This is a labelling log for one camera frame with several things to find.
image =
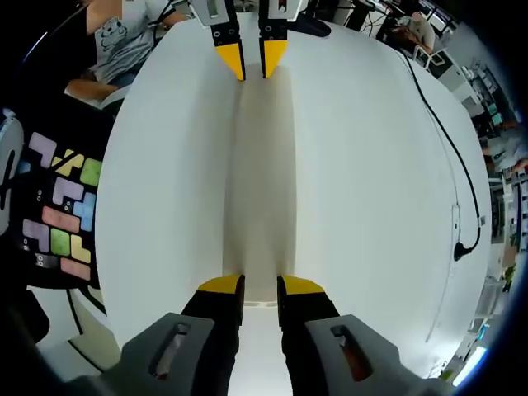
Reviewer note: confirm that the black laptop stand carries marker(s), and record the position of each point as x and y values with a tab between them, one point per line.
313	24

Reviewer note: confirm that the white chair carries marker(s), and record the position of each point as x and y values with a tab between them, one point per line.
437	57

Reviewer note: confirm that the beige cutlery case lid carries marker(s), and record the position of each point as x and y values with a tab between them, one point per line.
264	185

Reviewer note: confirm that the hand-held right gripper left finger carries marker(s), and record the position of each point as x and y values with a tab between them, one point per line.
214	330

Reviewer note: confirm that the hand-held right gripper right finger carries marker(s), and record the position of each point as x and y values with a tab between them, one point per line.
305	330

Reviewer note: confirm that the white chest device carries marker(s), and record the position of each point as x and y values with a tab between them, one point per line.
12	140

